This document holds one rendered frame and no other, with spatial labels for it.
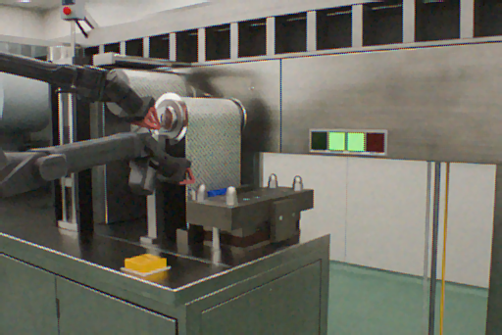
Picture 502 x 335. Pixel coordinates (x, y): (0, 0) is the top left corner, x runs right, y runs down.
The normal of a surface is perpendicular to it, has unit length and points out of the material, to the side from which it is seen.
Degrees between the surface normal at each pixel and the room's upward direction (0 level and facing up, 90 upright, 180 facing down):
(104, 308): 90
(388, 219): 90
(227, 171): 90
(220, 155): 90
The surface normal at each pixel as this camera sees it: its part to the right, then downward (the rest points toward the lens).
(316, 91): -0.61, 0.07
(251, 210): 0.79, 0.06
